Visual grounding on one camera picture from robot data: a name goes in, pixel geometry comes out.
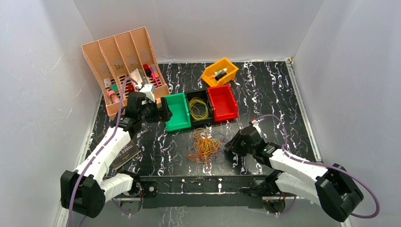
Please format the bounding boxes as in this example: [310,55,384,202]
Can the pink plastic file organizer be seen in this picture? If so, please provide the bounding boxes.
[82,27,170,119]

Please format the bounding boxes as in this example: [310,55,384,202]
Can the glue stick in yellow bin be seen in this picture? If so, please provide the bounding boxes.
[214,68,227,77]

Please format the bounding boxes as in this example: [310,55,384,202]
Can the black marker in yellow bin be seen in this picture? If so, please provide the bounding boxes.
[214,72,227,81]

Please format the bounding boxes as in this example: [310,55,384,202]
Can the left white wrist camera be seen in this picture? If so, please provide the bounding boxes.
[140,84,156,102]

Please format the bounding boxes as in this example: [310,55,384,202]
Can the purple cable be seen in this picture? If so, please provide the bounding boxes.
[66,77,141,227]
[250,114,380,219]

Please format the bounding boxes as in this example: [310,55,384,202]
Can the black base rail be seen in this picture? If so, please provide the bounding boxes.
[138,175,287,214]

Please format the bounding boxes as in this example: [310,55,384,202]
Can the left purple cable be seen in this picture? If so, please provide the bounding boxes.
[66,77,141,227]

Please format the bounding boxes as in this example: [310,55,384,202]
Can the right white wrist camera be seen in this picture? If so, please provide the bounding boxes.
[250,119,262,134]

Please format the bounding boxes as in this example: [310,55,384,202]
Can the white box in organizer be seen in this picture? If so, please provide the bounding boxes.
[130,69,145,85]

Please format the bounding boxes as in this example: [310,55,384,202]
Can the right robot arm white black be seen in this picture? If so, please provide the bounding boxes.
[225,126,364,222]

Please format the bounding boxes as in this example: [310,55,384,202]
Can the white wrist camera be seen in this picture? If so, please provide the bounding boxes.
[250,119,262,134]
[140,84,156,102]

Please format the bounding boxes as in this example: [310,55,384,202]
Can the yellow green wire coil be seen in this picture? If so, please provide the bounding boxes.
[189,97,210,121]

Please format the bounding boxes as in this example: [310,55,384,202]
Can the yellow plastic bin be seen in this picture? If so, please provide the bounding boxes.
[201,57,239,87]

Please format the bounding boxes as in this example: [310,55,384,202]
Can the black plastic bin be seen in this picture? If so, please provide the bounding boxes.
[185,89,214,128]

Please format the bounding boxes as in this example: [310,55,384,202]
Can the dark book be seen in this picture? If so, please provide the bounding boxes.
[111,140,141,170]

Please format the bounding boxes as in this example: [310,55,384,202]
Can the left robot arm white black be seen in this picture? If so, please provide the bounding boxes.
[60,92,173,218]

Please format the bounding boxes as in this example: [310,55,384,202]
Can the green plastic bin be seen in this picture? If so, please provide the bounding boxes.
[163,93,191,132]

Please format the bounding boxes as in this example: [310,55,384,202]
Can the orange wire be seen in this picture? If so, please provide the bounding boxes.
[187,128,224,165]

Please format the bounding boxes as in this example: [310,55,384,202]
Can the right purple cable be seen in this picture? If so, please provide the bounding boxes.
[250,114,380,219]

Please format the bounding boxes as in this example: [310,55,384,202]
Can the pink bottle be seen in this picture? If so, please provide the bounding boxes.
[107,90,120,104]

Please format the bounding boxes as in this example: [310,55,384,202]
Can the red plastic bin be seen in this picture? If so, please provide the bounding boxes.
[207,85,238,122]

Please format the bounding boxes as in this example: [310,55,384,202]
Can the pink pen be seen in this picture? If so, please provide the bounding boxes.
[149,64,160,87]

